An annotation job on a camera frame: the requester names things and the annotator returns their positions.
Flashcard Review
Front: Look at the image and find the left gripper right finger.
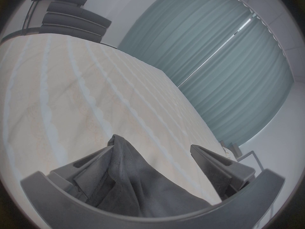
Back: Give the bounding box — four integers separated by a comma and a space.
190, 144, 256, 198

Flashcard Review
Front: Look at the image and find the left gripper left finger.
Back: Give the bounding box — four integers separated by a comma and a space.
49, 145, 117, 200

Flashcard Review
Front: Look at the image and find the black T-shirt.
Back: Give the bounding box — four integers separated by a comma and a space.
95, 134, 213, 218

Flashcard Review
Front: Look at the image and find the bed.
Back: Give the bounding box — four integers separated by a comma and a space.
0, 33, 265, 207

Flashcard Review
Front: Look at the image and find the grey bedside table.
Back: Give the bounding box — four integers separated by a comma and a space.
219, 140, 241, 157

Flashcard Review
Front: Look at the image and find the blue-green curtain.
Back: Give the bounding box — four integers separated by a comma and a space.
177, 14, 295, 148
118, 0, 253, 88

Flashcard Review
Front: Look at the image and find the black chest of drawers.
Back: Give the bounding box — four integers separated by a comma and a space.
39, 3, 112, 43

